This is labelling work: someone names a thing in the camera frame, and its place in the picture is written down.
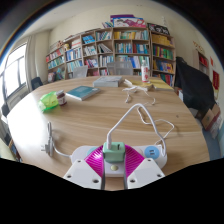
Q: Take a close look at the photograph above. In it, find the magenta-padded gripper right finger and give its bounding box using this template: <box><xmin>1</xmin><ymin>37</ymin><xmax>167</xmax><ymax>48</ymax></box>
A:
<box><xmin>123</xmin><ymin>145</ymin><xmax>166</xmax><ymax>190</ymax></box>

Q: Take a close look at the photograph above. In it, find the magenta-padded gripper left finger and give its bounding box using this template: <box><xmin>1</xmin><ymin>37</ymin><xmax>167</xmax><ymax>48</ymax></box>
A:
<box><xmin>63</xmin><ymin>145</ymin><xmax>108</xmax><ymax>190</ymax></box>

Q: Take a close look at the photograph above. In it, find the small green charger block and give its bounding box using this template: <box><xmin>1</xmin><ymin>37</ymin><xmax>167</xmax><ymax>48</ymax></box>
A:
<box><xmin>102</xmin><ymin>141</ymin><xmax>126</xmax><ymax>164</ymax></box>

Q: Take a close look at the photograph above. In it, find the white power strip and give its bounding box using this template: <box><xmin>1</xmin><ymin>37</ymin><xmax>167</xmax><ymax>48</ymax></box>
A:
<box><xmin>69</xmin><ymin>144</ymin><xmax>168</xmax><ymax>178</ymax></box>

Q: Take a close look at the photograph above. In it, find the small dark red jar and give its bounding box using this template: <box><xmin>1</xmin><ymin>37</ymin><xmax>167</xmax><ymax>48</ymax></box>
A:
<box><xmin>55</xmin><ymin>89</ymin><xmax>68</xmax><ymax>107</ymax></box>

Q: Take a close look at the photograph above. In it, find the green plastic pack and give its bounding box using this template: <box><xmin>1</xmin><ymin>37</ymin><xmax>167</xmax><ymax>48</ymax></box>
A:
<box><xmin>37</xmin><ymin>91</ymin><xmax>60</xmax><ymax>113</ymax></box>

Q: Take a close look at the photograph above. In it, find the teal book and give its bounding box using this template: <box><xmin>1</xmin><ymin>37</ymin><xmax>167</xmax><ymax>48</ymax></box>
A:
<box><xmin>65</xmin><ymin>85</ymin><xmax>101</xmax><ymax>102</ymax></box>

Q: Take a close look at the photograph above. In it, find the yellow book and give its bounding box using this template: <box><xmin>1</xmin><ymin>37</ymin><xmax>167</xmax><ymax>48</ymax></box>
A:
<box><xmin>148</xmin><ymin>78</ymin><xmax>175</xmax><ymax>92</ymax></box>
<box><xmin>123</xmin><ymin>78</ymin><xmax>155</xmax><ymax>92</ymax></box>

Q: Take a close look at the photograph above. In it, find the cardboard box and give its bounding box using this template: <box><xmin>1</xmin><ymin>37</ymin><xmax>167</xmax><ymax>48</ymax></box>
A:
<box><xmin>200</xmin><ymin>103</ymin><xmax>222</xmax><ymax>131</ymax></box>

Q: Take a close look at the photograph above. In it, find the grey book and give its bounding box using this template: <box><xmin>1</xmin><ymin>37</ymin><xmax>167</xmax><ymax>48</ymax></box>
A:
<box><xmin>92</xmin><ymin>75</ymin><xmax>124</xmax><ymax>89</ymax></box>

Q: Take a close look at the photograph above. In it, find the white bottle with red label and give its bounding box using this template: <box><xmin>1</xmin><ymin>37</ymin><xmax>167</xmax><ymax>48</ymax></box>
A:
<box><xmin>140</xmin><ymin>59</ymin><xmax>151</xmax><ymax>84</ymax></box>

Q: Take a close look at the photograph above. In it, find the black cloth cover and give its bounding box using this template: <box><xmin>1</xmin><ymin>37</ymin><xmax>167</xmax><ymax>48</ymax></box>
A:
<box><xmin>173</xmin><ymin>56</ymin><xmax>217</xmax><ymax>113</ymax></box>

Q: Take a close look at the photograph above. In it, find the grey mesh chair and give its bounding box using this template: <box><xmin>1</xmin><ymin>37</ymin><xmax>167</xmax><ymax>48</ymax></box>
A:
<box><xmin>72</xmin><ymin>65</ymin><xmax>89</xmax><ymax>79</ymax></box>
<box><xmin>106</xmin><ymin>60</ymin><xmax>134</xmax><ymax>77</ymax></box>

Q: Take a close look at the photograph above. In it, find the dark office chair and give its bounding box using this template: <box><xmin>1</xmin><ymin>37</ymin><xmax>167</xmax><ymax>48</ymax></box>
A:
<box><xmin>30</xmin><ymin>76</ymin><xmax>44</xmax><ymax>91</ymax></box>

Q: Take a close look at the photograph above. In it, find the window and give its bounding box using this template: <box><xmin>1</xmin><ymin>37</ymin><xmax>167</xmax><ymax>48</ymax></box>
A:
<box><xmin>0</xmin><ymin>43</ymin><xmax>28</xmax><ymax>108</ymax></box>

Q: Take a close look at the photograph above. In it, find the wooden bookshelf unit with books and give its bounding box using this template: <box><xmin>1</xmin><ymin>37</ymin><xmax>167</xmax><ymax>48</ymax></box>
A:
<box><xmin>45</xmin><ymin>13</ymin><xmax>176</xmax><ymax>88</ymax></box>

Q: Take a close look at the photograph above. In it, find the white power strip cord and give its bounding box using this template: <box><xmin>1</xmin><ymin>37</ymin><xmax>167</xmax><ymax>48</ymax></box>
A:
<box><xmin>40</xmin><ymin>121</ymin><xmax>73</xmax><ymax>158</ymax></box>

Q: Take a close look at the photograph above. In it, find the white charger cable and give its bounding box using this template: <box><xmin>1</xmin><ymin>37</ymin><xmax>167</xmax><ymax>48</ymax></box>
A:
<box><xmin>105</xmin><ymin>79</ymin><xmax>176</xmax><ymax>157</ymax></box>

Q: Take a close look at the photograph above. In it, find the red wall banner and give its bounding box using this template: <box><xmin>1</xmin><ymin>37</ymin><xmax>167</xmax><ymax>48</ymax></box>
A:
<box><xmin>212</xmin><ymin>69</ymin><xmax>220</xmax><ymax>90</ymax></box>

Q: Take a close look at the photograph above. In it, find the small wooden wall shelf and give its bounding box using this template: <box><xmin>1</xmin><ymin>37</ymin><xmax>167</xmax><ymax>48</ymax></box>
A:
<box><xmin>196</xmin><ymin>49</ymin><xmax>211</xmax><ymax>76</ymax></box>

